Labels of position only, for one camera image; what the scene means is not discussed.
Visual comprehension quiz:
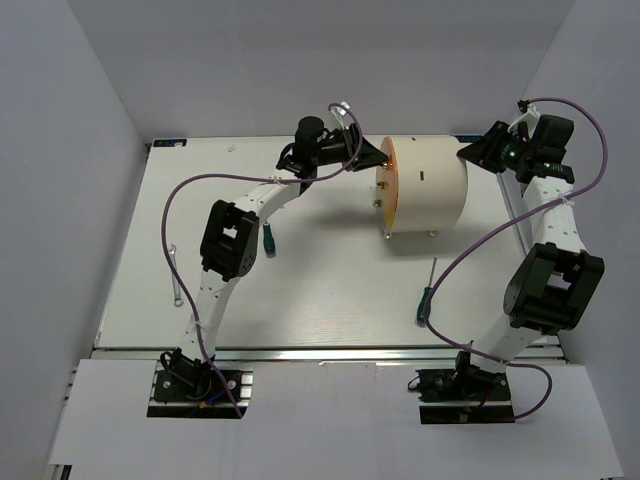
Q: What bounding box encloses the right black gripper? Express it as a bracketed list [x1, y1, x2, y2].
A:
[455, 121, 533, 174]

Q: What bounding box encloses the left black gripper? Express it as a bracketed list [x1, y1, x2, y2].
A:
[313, 123, 389, 173]

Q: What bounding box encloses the round cream drawer cabinet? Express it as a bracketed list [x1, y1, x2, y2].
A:
[374, 135, 468, 238]

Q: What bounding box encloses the green screwdriver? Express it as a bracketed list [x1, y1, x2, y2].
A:
[262, 222, 276, 258]
[416, 257, 438, 328]

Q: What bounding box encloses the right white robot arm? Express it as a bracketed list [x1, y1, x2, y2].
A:
[451, 113, 605, 399]

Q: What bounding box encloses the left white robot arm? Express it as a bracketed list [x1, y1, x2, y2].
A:
[160, 116, 388, 399]

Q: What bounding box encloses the small silver wrench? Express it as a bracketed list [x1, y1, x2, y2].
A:
[168, 244, 184, 308]

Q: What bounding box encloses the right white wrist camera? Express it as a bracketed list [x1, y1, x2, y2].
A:
[508, 100, 541, 134]

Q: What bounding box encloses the aluminium front rail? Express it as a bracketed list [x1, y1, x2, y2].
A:
[91, 341, 566, 363]

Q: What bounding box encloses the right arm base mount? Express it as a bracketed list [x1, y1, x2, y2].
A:
[407, 369, 515, 425]

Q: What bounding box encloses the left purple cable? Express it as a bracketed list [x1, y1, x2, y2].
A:
[162, 102, 364, 419]

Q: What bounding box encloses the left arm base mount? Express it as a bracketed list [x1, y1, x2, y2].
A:
[146, 367, 253, 420]

